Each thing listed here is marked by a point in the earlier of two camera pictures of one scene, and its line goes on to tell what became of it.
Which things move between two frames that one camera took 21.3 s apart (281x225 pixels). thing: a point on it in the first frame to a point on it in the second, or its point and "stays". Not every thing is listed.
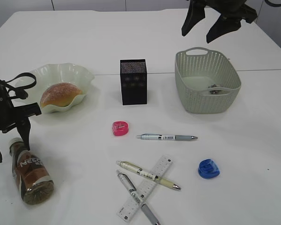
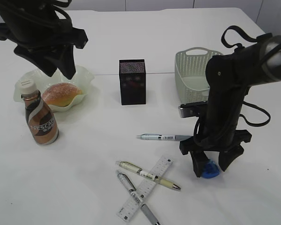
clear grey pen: (132, 190) stays
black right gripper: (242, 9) to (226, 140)
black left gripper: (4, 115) to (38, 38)
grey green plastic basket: (206, 81) stays
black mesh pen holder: (133, 81) stays
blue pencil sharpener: (208, 168) stays
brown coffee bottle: (32, 176) to (42, 122)
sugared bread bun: (59, 94) stays
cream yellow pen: (148, 175) stays
